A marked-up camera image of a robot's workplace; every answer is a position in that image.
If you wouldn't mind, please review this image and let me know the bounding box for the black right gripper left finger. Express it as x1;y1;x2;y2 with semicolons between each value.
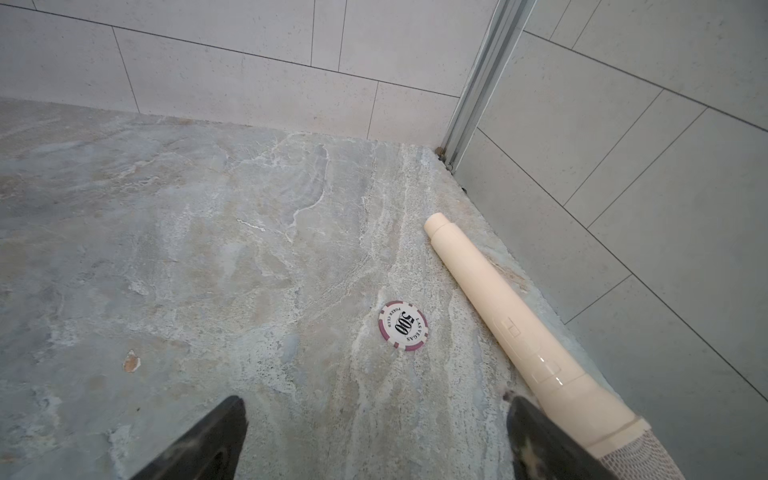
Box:
131;395;248;480

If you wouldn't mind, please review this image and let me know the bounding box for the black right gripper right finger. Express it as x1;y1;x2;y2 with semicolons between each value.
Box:
503;391;616;480

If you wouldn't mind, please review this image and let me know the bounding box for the cream plastic handle tool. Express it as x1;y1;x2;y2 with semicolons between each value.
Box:
424;213;683;479

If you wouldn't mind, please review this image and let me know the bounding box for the aluminium corner post right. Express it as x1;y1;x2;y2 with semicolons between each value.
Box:
435;0;536;174

